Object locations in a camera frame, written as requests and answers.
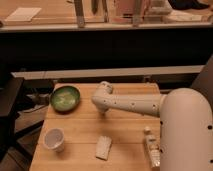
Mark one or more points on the white paper cup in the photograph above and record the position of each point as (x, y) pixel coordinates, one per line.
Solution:
(54, 140)

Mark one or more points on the white sponge block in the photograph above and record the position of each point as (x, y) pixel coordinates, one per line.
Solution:
(103, 147)

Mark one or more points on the green ceramic bowl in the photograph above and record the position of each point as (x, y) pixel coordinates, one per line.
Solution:
(65, 98)

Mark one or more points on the long white shelf rail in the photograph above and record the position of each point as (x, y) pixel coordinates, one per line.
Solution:
(57, 74)

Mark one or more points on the white paper sheet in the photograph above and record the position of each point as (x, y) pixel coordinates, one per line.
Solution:
(23, 14)

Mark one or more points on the clear plastic bottle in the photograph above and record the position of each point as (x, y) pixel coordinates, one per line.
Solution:
(152, 147)

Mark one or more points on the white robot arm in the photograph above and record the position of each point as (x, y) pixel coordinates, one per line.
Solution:
(186, 123)

